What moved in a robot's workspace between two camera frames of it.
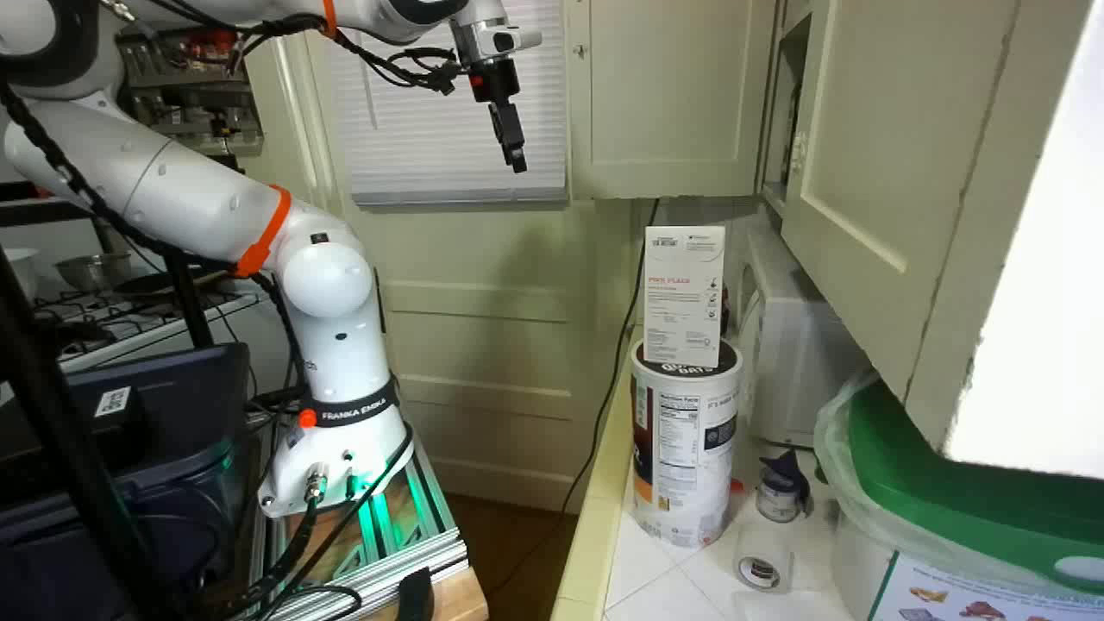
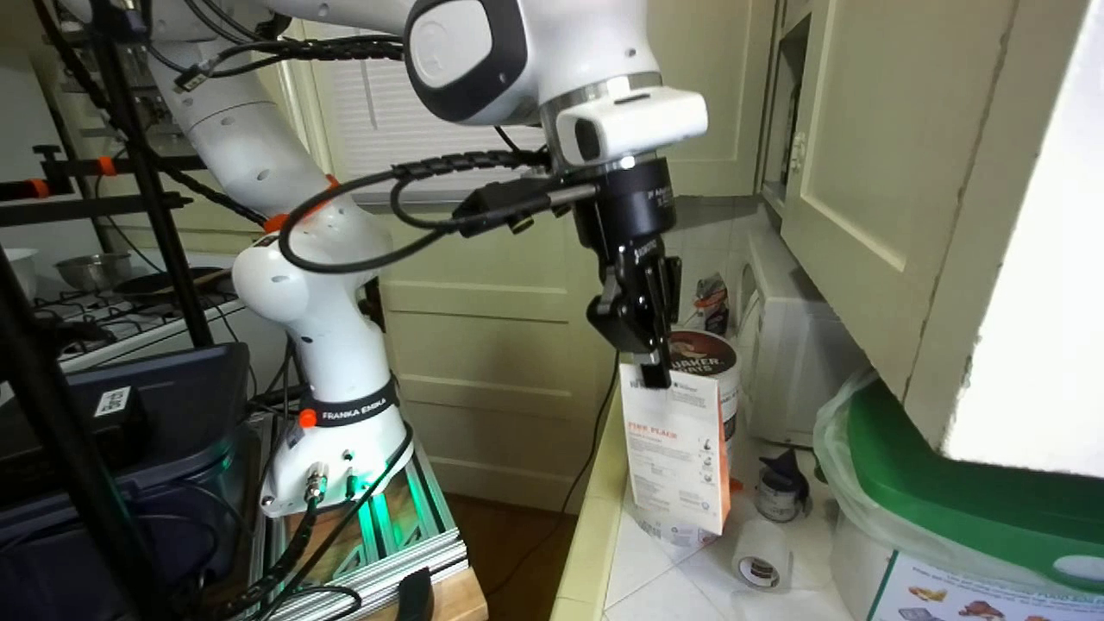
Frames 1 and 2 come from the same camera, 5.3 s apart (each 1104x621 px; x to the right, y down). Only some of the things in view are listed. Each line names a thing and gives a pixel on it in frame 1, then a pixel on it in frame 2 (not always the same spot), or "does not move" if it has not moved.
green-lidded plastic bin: x=932 y=535 does not move
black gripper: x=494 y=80 to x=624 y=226
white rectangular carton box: x=685 y=293 to x=678 y=449
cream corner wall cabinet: x=667 y=97 does not move
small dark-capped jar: x=782 y=487 does not move
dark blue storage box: x=172 y=435 does not move
